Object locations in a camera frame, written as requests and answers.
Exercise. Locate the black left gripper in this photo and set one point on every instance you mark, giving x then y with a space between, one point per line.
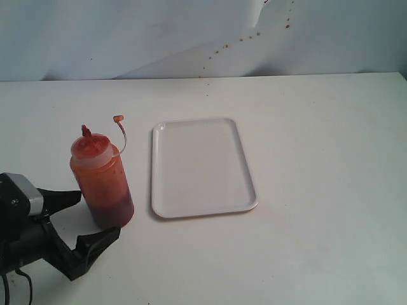
38 239

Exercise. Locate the red sauce squeeze bottle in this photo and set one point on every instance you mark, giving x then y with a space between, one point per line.
98 169

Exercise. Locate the white rectangular plastic tray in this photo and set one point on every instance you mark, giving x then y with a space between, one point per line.
199 168

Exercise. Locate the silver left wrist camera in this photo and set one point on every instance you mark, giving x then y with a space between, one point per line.
19 196

